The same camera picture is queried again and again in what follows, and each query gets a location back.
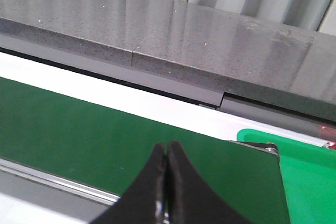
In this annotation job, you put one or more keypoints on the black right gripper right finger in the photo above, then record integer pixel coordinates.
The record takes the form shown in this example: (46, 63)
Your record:
(190, 199)

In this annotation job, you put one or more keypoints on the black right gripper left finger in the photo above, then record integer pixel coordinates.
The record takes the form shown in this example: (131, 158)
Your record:
(144, 199)

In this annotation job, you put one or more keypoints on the green conveyor belt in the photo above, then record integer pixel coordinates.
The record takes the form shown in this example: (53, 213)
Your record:
(107, 149)

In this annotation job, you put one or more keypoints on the green plastic bin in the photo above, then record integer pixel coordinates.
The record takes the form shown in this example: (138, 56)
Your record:
(308, 174)

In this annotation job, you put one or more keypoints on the grey stone counter slab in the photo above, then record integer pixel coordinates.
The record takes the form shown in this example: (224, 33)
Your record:
(193, 51)

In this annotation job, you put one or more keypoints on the grey rear conveyor rail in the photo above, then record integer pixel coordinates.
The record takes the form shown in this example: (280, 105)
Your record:
(149, 96)

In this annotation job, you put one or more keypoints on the aluminium front conveyor rail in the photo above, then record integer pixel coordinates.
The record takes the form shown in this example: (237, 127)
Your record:
(53, 181)

